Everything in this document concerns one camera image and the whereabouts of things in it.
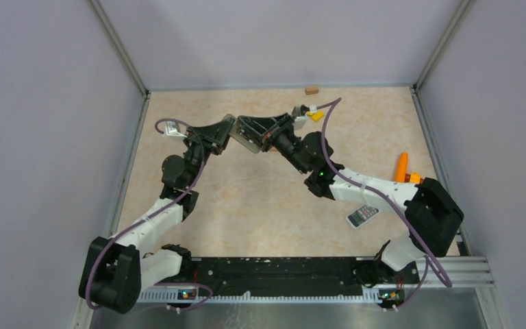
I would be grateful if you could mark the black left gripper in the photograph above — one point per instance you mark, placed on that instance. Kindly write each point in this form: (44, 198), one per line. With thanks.
(207, 136)

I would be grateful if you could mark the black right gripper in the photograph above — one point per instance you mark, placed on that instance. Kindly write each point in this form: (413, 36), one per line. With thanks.
(279, 122)

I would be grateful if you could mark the grey remote control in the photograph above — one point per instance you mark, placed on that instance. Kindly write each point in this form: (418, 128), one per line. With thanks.
(245, 133)

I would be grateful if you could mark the white remote control with buttons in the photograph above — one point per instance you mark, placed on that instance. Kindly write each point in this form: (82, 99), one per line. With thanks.
(361, 216)

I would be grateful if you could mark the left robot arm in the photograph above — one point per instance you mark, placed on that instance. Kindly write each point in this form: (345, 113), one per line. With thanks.
(119, 268)

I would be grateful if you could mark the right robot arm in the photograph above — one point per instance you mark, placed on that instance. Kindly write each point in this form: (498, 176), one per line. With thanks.
(426, 208)

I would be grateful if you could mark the yellow block right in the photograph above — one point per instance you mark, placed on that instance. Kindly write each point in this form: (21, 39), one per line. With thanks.
(317, 116)

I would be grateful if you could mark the tan wooden block far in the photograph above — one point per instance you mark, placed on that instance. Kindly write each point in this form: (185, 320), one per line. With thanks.
(311, 90)

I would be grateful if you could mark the orange toy carrot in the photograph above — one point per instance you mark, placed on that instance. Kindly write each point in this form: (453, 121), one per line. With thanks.
(401, 172)

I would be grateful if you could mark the orange toy brick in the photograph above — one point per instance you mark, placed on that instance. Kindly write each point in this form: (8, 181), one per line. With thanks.
(414, 178)

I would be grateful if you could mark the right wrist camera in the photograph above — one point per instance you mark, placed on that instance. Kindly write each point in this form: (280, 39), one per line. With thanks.
(300, 114)

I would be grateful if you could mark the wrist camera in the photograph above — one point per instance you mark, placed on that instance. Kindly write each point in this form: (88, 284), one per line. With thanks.
(173, 130)
(300, 114)

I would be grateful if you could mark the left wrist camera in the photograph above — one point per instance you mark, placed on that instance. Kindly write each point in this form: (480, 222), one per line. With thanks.
(173, 130)

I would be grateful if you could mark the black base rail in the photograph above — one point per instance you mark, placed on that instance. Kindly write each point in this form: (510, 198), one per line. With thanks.
(292, 276)

